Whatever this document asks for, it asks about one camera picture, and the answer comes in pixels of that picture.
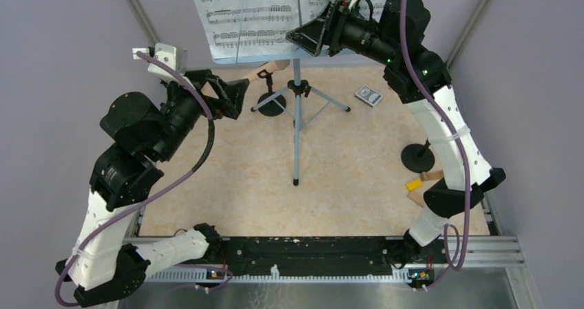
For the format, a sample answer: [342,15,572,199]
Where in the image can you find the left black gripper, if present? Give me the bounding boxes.
[155,68,251,160]

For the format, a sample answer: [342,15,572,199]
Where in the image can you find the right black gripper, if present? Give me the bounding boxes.
[285,0,398,67]

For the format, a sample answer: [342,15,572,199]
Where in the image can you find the light blue music stand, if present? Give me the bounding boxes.
[185,0,405,187]

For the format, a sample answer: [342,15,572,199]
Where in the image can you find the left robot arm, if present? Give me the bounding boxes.
[56,70,250,308]

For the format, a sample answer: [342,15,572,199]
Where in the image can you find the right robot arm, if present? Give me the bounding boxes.
[286,0,506,262]

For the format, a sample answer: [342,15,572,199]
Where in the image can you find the beige microphone on stand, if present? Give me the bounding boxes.
[243,60,291,117]

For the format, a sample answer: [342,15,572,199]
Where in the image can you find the black microphone on stand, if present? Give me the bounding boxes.
[400,140,435,173]

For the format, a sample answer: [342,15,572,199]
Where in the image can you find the wooden block by stand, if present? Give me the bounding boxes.
[420,170,444,182]

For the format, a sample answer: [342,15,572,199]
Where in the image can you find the yellow block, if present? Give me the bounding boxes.
[406,178,424,191]

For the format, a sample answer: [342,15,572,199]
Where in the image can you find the wooden block near right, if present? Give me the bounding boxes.
[407,191,426,207]

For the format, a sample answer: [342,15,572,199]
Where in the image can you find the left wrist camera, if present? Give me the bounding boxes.
[132,43,187,82]

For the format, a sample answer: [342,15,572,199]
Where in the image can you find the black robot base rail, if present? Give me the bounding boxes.
[186,236,446,277]

